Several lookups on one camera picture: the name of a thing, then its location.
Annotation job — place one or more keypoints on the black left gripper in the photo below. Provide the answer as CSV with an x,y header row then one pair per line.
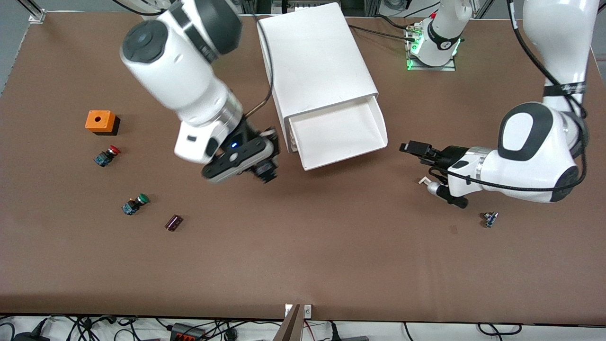
x,y
452,153

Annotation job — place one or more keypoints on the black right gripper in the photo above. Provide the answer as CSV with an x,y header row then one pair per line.
x,y
248,133

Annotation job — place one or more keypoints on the white drawer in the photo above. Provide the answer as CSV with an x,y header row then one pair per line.
x,y
336,132

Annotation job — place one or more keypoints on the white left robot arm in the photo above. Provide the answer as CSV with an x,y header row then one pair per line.
x,y
535,166

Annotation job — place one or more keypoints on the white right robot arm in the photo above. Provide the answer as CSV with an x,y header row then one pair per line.
x,y
180,80

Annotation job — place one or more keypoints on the white drawer cabinet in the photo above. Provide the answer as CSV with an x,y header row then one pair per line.
x,y
317,61

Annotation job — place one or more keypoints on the small blue electronic component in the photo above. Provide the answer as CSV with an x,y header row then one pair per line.
x,y
490,219

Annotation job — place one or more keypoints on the maroon cylindrical capacitor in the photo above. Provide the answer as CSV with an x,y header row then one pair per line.
x,y
173,223

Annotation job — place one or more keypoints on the orange box with black base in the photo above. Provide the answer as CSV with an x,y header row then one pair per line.
x,y
99,121

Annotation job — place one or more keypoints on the black power strip red switches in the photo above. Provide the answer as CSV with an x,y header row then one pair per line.
x,y
187,331

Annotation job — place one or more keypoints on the black power adapter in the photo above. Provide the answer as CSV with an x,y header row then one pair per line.
x,y
28,336

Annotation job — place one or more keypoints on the green push button switch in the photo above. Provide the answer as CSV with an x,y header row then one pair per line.
x,y
135,204

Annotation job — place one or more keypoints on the grey angled post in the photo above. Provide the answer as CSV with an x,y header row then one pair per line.
x,y
289,324

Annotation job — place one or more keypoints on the red push button switch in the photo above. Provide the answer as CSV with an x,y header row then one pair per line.
x,y
106,156

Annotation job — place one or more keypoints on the aluminium frame profile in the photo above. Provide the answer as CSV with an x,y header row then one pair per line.
x,y
35,13

